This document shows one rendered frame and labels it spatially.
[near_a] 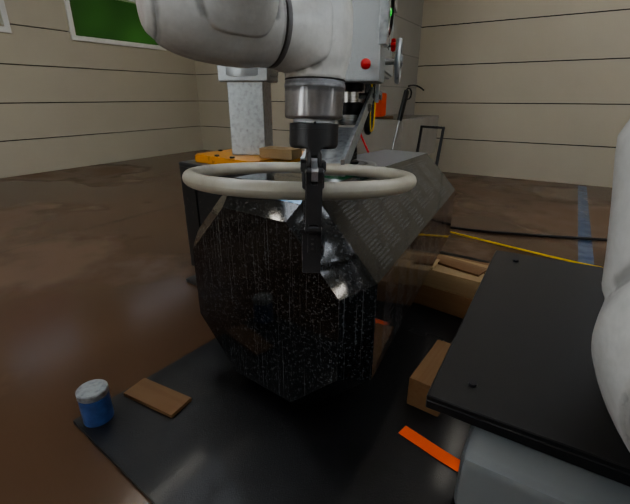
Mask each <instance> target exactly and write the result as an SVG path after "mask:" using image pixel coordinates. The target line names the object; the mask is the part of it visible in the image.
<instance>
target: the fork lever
mask: <svg viewBox="0 0 630 504"><path fill-rule="evenodd" d="M359 99H366V100H365V103H364V105H363V107H362V110H361V112H360V114H359V117H358V119H357V122H356V124H355V126H354V127H338V145H337V147H336V148H335V149H322V150H321V154H322V160H325V162H326V163H340V164H341V165H345V164H350V162H351V159H352V156H353V154H354V151H355V148H356V146H357V143H358V140H359V138H360V135H361V132H362V129H363V127H364V124H365V121H366V119H367V116H368V113H369V112H371V105H372V102H373V100H374V99H375V93H374V87H371V88H370V91H369V93H359ZM305 159H306V149H305V151H304V153H303V154H302V156H301V157H300V162H301V160H305Z"/></svg>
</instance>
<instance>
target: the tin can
mask: <svg viewBox="0 0 630 504"><path fill-rule="evenodd" d="M75 396H76V399H77V402H78V405H79V409H80V412H81V416H82V419H83V423H84V425H85V426H86V427H89V428H95V427H99V426H102V425H104V424H106V423H107V422H109V421H110V420H111V419H112V417H113V416H114V409H113V405H112V400H111V396H110V392H109V387H108V383H107V381H105V380H103V379H94V380H90V381H87V382H85V383H84V384H82V385H81V386H80V387H78V389H77V390H76V392H75Z"/></svg>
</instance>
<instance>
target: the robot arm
mask: <svg viewBox="0 0 630 504"><path fill-rule="evenodd" d="M135 1H136V7H137V12H138V16H139V19H140V22H141V25H142V27H143V28H144V30H145V32H146V33H147V34H148V35H149V36H151V37H152V38H153V39H154V40H155V42H156V43H157V44H158V45H160V46H161V47H163V48H164V49H166V50H168V51H170V52H172V53H174V54H177V55H180V56H182V57H185V58H188V59H192V60H196V61H199V62H204V63H209V64H214V65H220V66H227V67H235V68H252V67H260V68H270V69H274V70H277V71H280V72H283V73H285V84H284V88H285V117H286V118H289V119H293V122H294V123H289V144H290V146H291V147H292V148H300V149H306V159H305V160H301V162H300V169H301V172H302V188H303V189H304V190H305V200H304V212H303V216H304V217H303V222H304V223H302V230H300V234H302V273H320V267H321V236H322V232H321V231H322V226H321V223H322V190H323V188H324V173H325V172H326V162H325V160H322V154H321V150H322V149H335V148H336V147H337V145H338V124H335V120H341V119H342V118H343V116H342V115H343V106H344V104H343V103H344V93H345V78H346V72H347V68H348V65H349V62H350V57H351V50H352V38H353V7H352V0H135ZM601 284H602V292H603V295H604V298H605V299H604V302H603V305H602V307H601V310H600V312H599V314H598V317H597V320H596V323H595V326H594V329H593V333H592V341H591V354H592V360H593V365H594V369H595V374H596V378H597V382H598V385H599V388H600V391H601V394H602V397H603V400H604V402H605V405H606V408H607V410H608V412H609V414H610V416H611V419H612V421H613V423H614V425H615V427H616V429H617V431H618V433H619V435H620V437H621V438H622V440H623V442H624V444H625V445H626V447H627V449H628V450H629V452H630V119H629V121H628V122H627V123H626V124H625V126H624V127H623V129H622V130H621V132H620V133H619V135H618V137H617V144H616V151H615V159H614V172H613V184H612V196H611V207H610V217H609V226H608V236H607V246H606V254H605V262H604V269H603V277H602V283H601Z"/></svg>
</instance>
